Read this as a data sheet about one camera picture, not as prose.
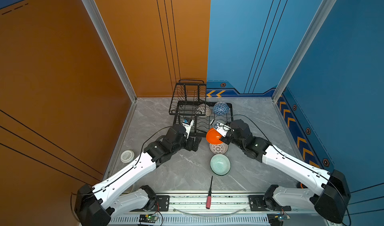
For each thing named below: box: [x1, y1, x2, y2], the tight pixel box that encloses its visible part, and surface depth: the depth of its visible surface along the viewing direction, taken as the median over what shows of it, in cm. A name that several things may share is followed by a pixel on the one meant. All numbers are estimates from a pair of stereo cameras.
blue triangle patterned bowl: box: [213, 101, 230, 116], surface depth 111 cm
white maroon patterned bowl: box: [209, 142, 229, 155], surface depth 93 cm
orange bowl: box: [206, 127, 223, 145], surface depth 76 cm
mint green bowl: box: [210, 154, 231, 176], surface depth 84 cm
